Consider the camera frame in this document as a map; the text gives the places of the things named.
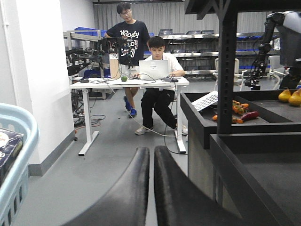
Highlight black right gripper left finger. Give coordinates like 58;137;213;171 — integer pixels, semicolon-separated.
64;147;150;226

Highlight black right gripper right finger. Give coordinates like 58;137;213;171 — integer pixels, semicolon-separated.
154;145;244;226

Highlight dark blue Chocofello cookie box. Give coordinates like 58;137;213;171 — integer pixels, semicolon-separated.
0;128;24;185

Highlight light blue plastic basket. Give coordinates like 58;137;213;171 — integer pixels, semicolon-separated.
0;103;39;226

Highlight black wooden produce stand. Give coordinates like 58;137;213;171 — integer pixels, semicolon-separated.
181;0;301;226

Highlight white keyboard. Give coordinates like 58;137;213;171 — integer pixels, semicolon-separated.
192;90;218;112

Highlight white desk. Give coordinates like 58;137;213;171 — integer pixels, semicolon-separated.
70;77;189;156

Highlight white laptop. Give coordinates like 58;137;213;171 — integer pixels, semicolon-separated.
139;60;169;80

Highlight standing man dark shirt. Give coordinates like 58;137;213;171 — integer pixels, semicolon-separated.
103;1;151;118

